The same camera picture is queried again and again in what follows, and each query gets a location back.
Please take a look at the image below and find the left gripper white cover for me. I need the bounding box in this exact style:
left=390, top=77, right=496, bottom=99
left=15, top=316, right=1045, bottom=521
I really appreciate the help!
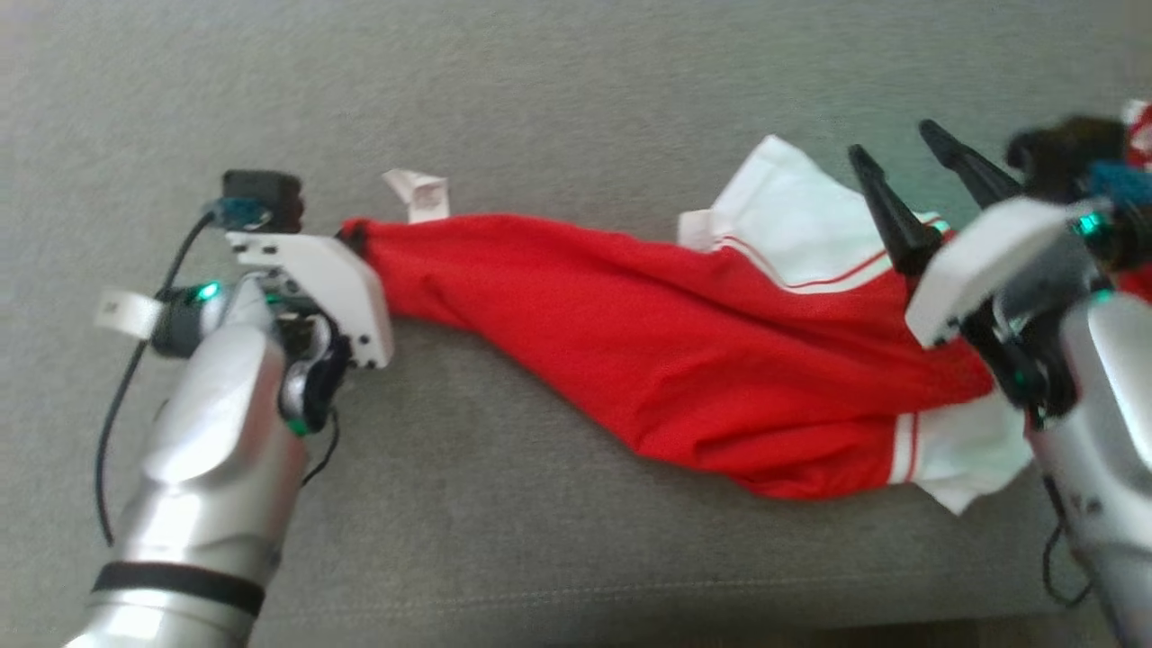
left=223, top=220, right=396, bottom=437

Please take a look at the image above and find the red and white jersey shirt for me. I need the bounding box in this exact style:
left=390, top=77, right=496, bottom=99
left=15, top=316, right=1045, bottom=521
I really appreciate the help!
left=339, top=134, right=1038, bottom=517

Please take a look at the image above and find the yellow grey sofa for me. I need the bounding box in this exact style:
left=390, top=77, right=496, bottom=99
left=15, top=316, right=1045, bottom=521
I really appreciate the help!
left=0, top=0, right=1152, bottom=633

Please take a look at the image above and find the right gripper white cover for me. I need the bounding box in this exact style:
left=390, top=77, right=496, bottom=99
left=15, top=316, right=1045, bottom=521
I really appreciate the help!
left=848, top=121, right=1096, bottom=430

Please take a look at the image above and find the white cable label tag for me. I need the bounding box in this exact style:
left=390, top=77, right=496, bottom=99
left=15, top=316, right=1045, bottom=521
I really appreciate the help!
left=94, top=287, right=165, bottom=342

